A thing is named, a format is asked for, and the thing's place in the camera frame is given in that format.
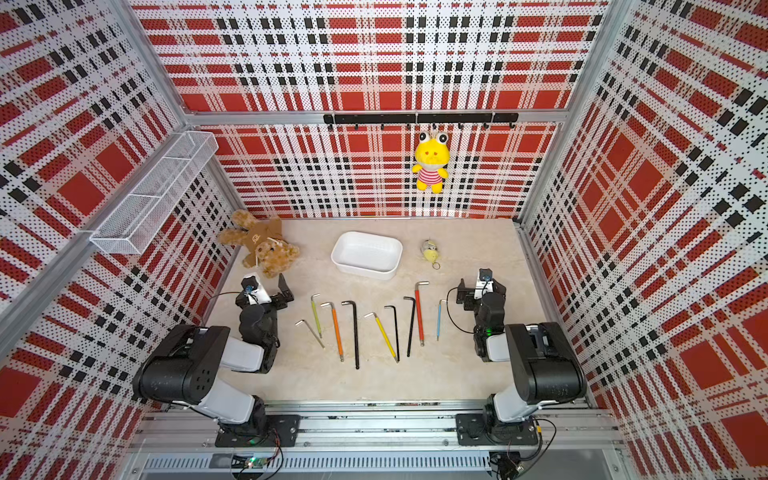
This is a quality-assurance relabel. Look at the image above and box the long black hex key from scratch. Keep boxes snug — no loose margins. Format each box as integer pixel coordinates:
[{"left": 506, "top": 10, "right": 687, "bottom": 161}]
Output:
[{"left": 341, "top": 300, "right": 360, "bottom": 370}]

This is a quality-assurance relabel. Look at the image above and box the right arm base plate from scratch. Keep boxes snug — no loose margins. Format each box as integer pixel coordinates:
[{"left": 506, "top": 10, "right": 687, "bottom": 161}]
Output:
[{"left": 455, "top": 413, "right": 539, "bottom": 447}]

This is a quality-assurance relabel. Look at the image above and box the yellow handled hex key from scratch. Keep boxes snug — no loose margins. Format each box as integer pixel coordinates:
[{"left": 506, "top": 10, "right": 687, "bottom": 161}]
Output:
[{"left": 364, "top": 312, "right": 399, "bottom": 363}]

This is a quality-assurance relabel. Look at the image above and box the aluminium front rail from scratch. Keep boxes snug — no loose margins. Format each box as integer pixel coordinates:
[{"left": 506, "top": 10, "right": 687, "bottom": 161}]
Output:
[{"left": 121, "top": 400, "right": 632, "bottom": 479}]

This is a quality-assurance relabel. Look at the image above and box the red handled hex key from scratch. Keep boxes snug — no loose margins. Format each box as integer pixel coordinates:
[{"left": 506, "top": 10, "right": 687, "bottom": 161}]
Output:
[{"left": 414, "top": 280, "right": 430, "bottom": 347}]

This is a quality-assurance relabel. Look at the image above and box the silver hex key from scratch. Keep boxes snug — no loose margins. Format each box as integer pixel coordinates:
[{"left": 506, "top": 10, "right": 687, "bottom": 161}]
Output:
[{"left": 294, "top": 319, "right": 325, "bottom": 349}]

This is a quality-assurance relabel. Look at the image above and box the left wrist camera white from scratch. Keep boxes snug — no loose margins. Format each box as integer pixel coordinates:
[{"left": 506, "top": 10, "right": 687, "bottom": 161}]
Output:
[{"left": 241, "top": 274, "right": 272, "bottom": 305}]

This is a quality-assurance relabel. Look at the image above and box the brown teddy bear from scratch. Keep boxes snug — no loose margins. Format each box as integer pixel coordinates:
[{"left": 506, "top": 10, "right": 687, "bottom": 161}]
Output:
[{"left": 217, "top": 209, "right": 300, "bottom": 278}]

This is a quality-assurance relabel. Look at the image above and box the blue handled hex key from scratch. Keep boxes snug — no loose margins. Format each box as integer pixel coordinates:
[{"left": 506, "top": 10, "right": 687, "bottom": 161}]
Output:
[{"left": 435, "top": 299, "right": 446, "bottom": 341}]

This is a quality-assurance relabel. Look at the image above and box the green handled hex key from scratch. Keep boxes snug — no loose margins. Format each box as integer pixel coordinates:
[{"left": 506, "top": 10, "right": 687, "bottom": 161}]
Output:
[{"left": 310, "top": 293, "right": 323, "bottom": 339}]

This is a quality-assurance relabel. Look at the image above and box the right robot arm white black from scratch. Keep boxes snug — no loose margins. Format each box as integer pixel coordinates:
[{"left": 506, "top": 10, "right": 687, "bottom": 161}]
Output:
[{"left": 456, "top": 270, "right": 586, "bottom": 433}]

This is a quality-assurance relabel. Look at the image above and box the small yellow keychain plush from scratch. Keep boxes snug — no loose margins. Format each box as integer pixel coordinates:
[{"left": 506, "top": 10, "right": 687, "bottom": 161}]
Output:
[{"left": 420, "top": 240, "right": 441, "bottom": 270}]

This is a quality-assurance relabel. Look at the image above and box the white plastic storage box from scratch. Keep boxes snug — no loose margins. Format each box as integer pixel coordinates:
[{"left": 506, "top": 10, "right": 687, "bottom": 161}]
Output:
[{"left": 331, "top": 231, "right": 403, "bottom": 281}]

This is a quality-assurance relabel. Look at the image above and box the black hook rail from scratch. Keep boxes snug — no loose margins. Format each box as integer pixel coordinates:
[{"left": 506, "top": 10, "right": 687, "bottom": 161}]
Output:
[{"left": 323, "top": 112, "right": 520, "bottom": 128}]

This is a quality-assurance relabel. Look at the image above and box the thin black hex key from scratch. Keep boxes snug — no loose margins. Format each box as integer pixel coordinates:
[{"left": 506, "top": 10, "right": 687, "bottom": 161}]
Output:
[{"left": 384, "top": 305, "right": 400, "bottom": 363}]

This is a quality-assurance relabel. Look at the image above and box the yellow frog plush toy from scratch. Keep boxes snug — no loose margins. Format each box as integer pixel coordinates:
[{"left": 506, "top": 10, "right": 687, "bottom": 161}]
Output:
[{"left": 412, "top": 132, "right": 450, "bottom": 194}]

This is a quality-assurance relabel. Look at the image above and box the orange handled hex key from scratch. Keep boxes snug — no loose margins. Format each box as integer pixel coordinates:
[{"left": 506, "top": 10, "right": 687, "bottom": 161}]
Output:
[{"left": 320, "top": 302, "right": 345, "bottom": 363}]

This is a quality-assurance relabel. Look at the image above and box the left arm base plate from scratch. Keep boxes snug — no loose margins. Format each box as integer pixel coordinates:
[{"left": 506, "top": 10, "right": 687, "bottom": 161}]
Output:
[{"left": 215, "top": 415, "right": 301, "bottom": 448}]

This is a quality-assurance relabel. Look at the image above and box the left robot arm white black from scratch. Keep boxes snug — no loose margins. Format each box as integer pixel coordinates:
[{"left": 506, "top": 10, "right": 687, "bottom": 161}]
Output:
[{"left": 132, "top": 274, "right": 294, "bottom": 438}]

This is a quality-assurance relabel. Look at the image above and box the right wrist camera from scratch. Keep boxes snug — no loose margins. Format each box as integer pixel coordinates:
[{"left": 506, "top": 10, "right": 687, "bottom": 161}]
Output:
[{"left": 474, "top": 268, "right": 494, "bottom": 299}]

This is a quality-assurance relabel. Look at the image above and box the white wire mesh shelf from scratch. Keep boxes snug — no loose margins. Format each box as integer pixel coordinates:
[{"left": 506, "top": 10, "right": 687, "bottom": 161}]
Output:
[{"left": 90, "top": 131, "right": 218, "bottom": 255}]

